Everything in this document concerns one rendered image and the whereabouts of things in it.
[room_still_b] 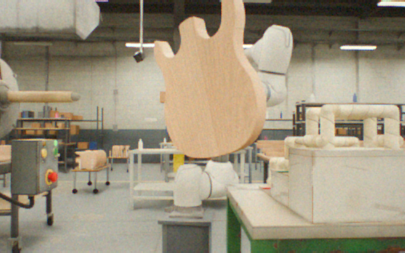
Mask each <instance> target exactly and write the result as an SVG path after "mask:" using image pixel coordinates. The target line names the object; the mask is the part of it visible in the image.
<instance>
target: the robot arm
mask: <svg viewBox="0 0 405 253"><path fill-rule="evenodd" d="M244 52H245V54H246V57H247V61H248V62H249V63H251V61H252V60H255V63H257V64H258V65H259V68H258V73H257V74H258V76H259V78H260V79H261V81H262V85H263V89H264V90H265V95H266V98H267V107H270V106H276V105H279V104H281V103H282V102H283V101H284V99H286V97H287V88H286V85H285V77H286V73H287V68H288V65H289V62H290V59H291V52H292V37H291V32H290V30H289V29H287V28H285V27H281V26H276V25H273V26H271V27H270V28H268V29H267V32H266V33H265V34H264V35H263V38H262V39H260V40H258V41H257V42H256V44H255V45H253V46H250V47H248V48H246V49H245V50H244ZM228 161H229V154H227V155H222V156H219V157H211V160H210V162H208V163H207V166H206V168H205V171H204V172H203V171H202V168H201V167H199V166H197V165H196V164H193V163H189V164H183V165H182V166H180V167H179V168H178V170H177V172H176V174H175V177H174V187H173V196H174V206H172V207H165V209H164V211H165V212H166V213H170V214H169V218H170V219H203V214H204V211H205V208H202V200H204V199H217V198H222V197H225V196H227V194H226V192H225V184H230V183H239V177H238V175H237V174H236V172H235V171H234V170H233V167H232V165H231V162H228Z"/></svg>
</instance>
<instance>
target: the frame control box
mask: <svg viewBox="0 0 405 253"><path fill-rule="evenodd" d="M42 140H45V141H46V147H44V148H43V147H42V146H41V141H42ZM54 140H56V139H31V140H11V178H10V194H11V195H27V196H28V199H29V200H30V205H26V204H24V203H21V202H19V201H18V200H14V199H12V198H11V197H10V196H8V195H4V194H3V193H1V192H0V198H1V199H5V200H6V201H8V202H10V203H12V204H14V205H17V206H20V207H22V208H24V209H31V208H32V207H33V205H34V197H35V195H39V194H41V193H43V192H45V191H50V190H52V189H54V188H56V187H57V186H58V180H56V182H51V180H49V179H48V175H51V173H52V172H53V171H56V173H57V174H58V155H56V156H55V155H54V149H55V148H57V149H58V141H57V140H56V141H57V146H56V147H55V146H54V144H53V142H54ZM43 150H46V157H43V156H42V151H43Z"/></svg>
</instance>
